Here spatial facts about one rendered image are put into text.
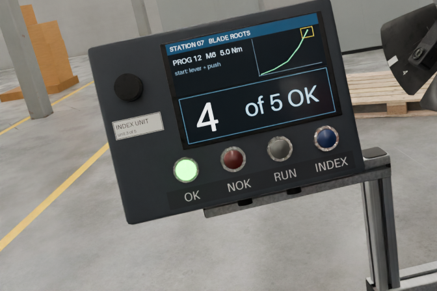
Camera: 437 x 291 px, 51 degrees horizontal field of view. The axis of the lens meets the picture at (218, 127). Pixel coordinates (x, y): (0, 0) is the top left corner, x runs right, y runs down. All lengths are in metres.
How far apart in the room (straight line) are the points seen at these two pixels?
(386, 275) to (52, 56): 8.26
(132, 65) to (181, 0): 7.87
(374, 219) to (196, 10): 7.78
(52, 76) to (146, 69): 8.29
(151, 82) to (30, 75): 6.22
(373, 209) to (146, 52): 0.34
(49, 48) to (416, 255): 7.44
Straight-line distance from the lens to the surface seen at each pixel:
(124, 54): 0.48
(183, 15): 8.35
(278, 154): 0.47
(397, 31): 1.35
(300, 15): 0.49
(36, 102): 6.75
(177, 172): 0.47
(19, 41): 6.64
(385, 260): 0.66
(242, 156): 0.47
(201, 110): 0.47
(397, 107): 3.90
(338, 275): 2.14
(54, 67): 8.69
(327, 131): 0.48
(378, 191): 0.62
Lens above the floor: 1.29
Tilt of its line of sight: 17 degrees down
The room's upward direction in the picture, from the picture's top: 12 degrees counter-clockwise
